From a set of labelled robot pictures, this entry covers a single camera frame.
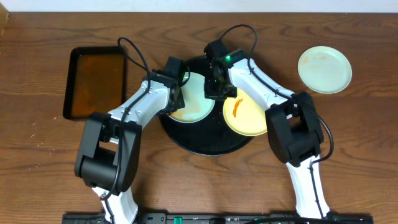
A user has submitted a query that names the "green plate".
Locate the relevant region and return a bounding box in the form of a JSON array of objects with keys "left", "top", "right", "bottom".
[
  {"left": 169, "top": 72, "right": 215, "bottom": 123},
  {"left": 297, "top": 46, "right": 353, "bottom": 94}
]

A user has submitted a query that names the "yellow plate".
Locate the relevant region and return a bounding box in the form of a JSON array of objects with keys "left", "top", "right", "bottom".
[{"left": 223, "top": 88, "right": 267, "bottom": 136}]

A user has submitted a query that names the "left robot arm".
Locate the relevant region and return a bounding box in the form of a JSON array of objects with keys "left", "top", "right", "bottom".
[{"left": 75, "top": 72, "right": 185, "bottom": 223}]

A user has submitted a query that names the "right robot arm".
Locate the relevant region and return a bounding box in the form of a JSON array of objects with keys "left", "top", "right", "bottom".
[{"left": 205, "top": 54, "right": 331, "bottom": 219}]

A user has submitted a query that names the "round black tray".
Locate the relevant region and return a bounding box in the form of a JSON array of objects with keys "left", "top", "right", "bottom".
[{"left": 159, "top": 56, "right": 252, "bottom": 156}]

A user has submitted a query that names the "black rectangular water tray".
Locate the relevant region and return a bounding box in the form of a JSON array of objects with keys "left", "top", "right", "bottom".
[{"left": 63, "top": 46, "right": 127, "bottom": 120}]

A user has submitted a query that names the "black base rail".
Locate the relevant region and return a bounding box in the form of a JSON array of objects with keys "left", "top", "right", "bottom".
[{"left": 62, "top": 213, "right": 374, "bottom": 224}]

